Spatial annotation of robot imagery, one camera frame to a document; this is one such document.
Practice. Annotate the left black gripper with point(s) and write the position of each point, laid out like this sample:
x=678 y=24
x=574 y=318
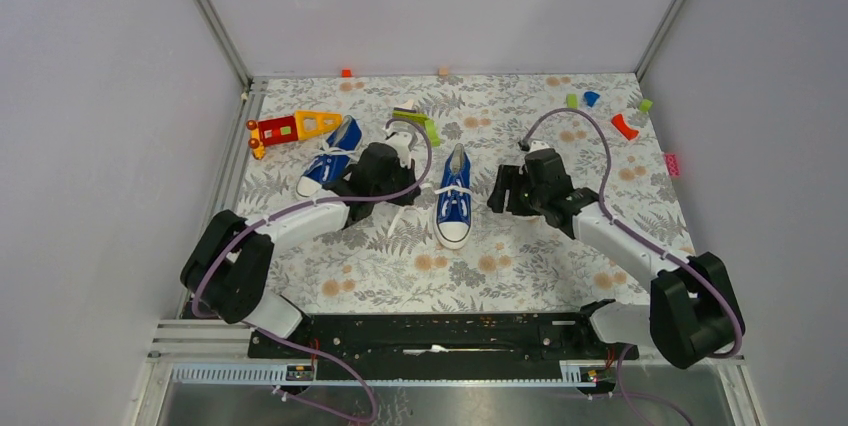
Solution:
x=406 y=173

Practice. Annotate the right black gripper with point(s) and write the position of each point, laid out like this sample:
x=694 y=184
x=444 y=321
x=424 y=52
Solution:
x=509 y=178

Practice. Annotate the blue sneaker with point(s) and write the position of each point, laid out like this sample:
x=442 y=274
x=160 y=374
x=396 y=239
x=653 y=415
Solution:
x=334 y=155
x=449 y=219

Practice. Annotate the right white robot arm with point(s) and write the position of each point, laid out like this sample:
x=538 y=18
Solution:
x=692 y=312

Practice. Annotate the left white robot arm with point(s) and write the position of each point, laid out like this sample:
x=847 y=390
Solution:
x=228 y=268

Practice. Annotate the green block long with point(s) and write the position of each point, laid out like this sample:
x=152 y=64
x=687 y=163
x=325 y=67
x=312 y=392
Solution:
x=410 y=115

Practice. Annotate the green block short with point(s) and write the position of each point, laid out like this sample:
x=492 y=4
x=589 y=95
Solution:
x=432 y=132

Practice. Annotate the floral table mat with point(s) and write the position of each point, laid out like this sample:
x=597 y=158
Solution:
x=390 y=263

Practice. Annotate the blue wedge block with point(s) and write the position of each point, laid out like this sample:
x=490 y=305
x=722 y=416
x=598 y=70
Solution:
x=590 y=98

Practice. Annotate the red arch block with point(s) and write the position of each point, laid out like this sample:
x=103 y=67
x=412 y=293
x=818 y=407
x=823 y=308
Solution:
x=620 y=124

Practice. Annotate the green corner block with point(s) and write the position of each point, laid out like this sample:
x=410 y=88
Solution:
x=645 y=105

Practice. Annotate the pink lego brick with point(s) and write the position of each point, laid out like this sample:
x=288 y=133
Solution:
x=672 y=165

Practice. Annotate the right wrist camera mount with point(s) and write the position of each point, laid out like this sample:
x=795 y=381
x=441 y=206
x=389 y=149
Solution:
x=528 y=146

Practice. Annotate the red yellow toy frame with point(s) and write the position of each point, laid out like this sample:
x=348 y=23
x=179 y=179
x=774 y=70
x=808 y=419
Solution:
x=299 y=126

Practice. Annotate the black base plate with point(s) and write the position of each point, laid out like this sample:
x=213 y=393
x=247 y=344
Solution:
x=565 y=336

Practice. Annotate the grey slotted cable duct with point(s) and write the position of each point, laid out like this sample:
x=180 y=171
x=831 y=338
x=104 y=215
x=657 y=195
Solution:
x=420 y=371

